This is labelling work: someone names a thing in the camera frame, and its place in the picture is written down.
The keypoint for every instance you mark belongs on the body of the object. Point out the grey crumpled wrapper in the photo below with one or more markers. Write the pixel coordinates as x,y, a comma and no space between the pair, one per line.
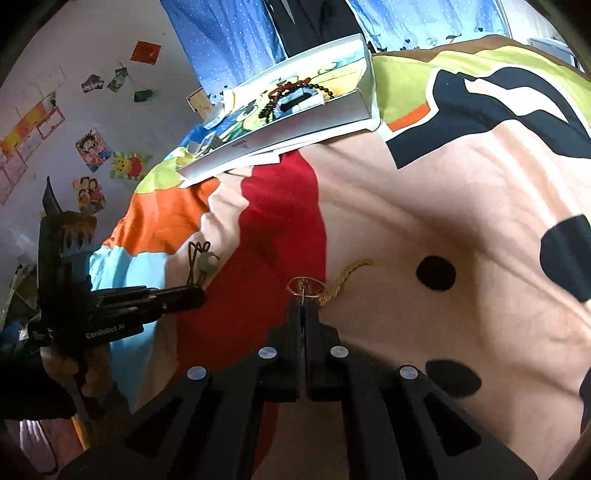
201,146

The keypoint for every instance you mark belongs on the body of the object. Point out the colourful printed blanket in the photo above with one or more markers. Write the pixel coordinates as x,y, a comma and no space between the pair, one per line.
461,207

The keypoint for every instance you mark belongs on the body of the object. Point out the white smart watch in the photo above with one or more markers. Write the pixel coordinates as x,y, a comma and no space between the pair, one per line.
300,99

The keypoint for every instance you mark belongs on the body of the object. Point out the person's left hand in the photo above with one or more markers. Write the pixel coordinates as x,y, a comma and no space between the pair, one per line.
97,369

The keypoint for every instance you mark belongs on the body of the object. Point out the green hanging ornament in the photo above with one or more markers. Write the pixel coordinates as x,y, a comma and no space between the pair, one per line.
144,96

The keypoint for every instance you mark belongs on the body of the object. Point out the hanging dark clothes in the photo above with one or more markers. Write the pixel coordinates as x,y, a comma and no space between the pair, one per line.
314,23

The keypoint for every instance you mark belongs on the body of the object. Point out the small wall photo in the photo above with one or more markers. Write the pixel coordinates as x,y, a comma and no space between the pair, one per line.
92,83
117,79

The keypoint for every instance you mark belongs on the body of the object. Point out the cartoon character poster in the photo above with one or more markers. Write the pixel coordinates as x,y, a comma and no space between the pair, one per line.
92,150

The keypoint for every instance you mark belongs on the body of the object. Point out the yellow bear poster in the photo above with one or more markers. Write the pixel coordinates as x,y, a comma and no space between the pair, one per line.
130,166

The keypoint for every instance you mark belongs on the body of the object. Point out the group of wall certificates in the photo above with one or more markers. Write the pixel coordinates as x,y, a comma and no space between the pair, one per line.
27,129

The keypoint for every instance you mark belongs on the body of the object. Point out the cartoon picture sheet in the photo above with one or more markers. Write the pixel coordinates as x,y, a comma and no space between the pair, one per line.
341,69

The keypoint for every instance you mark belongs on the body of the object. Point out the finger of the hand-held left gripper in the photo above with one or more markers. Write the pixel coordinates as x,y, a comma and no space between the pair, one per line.
138,311
175,293

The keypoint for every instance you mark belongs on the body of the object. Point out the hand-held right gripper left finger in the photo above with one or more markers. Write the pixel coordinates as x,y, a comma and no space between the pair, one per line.
288,350

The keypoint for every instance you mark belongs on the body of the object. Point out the white paper sheets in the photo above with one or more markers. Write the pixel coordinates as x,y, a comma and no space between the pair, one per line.
263,159

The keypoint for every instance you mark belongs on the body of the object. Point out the white storage box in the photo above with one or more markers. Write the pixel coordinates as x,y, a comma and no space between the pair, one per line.
551,50

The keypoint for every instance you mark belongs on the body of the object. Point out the wooden cabinet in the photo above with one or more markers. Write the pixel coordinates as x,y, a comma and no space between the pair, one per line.
198,99

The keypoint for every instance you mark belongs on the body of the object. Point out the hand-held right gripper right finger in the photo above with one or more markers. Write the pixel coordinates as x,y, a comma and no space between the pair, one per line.
318,350

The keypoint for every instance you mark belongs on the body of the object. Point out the cartoon family poster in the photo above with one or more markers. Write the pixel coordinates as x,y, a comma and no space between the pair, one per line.
88,194

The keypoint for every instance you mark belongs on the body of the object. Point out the red square paper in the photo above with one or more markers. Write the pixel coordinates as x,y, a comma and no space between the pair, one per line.
146,52

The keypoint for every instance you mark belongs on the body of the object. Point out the white shallow box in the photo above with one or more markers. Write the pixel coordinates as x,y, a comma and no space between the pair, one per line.
300,124

